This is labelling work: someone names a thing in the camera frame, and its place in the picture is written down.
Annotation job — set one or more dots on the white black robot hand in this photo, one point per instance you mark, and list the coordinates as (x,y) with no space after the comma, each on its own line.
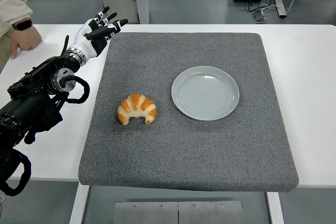
(84,41)

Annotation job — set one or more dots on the person's hand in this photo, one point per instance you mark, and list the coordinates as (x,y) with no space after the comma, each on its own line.
(26,39)

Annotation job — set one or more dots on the golden croissant bread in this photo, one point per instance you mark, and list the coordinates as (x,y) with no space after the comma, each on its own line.
(136,103)

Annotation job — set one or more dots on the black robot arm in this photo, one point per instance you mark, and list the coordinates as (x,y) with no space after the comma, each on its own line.
(31,103)

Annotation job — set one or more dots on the grey round plate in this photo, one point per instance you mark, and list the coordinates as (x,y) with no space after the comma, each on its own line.
(204,95)

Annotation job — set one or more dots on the grey metal plate with screws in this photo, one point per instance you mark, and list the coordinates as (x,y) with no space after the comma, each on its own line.
(147,213)

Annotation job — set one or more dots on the black wristwatch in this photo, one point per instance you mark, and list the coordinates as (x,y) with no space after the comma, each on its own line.
(22,24)

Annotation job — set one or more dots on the person's leg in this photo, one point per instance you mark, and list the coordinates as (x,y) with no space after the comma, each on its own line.
(4,51)

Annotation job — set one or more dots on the grey speckled mat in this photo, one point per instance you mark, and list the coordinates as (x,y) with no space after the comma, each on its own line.
(183,150)

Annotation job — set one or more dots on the white table leg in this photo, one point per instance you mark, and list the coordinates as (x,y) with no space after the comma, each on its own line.
(78,205)
(275,208)

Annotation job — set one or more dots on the grey floor pedal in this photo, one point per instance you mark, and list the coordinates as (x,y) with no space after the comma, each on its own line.
(260,16)

